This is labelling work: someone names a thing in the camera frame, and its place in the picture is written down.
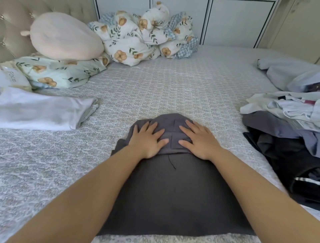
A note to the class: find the person's left hand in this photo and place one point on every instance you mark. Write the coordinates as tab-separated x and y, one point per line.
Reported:
146	141

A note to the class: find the floral pillow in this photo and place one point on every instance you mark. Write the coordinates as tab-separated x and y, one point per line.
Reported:
55	72

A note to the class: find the bed with grey patterned sheet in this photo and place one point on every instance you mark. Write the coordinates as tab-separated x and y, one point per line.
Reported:
150	90

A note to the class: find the dark purple patterned garment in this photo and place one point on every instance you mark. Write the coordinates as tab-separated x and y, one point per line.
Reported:
313	87

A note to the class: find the person's right forearm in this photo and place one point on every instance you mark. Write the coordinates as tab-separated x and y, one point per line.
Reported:
265	200

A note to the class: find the beige tufted headboard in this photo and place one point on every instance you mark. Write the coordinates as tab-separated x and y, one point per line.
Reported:
20	20

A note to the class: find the white wardrobe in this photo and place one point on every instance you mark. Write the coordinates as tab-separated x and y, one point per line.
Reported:
235	22

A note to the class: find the person's right hand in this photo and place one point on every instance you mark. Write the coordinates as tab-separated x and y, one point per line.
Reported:
202	142

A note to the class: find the person's left forearm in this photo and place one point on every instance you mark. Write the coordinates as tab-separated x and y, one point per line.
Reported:
75	200

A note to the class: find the floral bunched quilt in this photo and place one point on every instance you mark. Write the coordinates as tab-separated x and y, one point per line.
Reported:
185	47

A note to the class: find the pink plush pillow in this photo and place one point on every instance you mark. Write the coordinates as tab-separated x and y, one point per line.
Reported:
65	36

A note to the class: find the white printed t-shirt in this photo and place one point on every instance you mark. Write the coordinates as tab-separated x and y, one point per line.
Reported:
285	107

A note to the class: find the white door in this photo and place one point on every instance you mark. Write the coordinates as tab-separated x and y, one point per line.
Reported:
295	30

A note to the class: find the light blue hooded jacket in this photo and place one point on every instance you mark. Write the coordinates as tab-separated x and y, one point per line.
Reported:
285	72

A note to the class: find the white packet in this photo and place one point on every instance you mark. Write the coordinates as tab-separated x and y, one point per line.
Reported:
12	79

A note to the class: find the white garment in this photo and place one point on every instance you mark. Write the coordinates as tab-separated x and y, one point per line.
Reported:
45	110

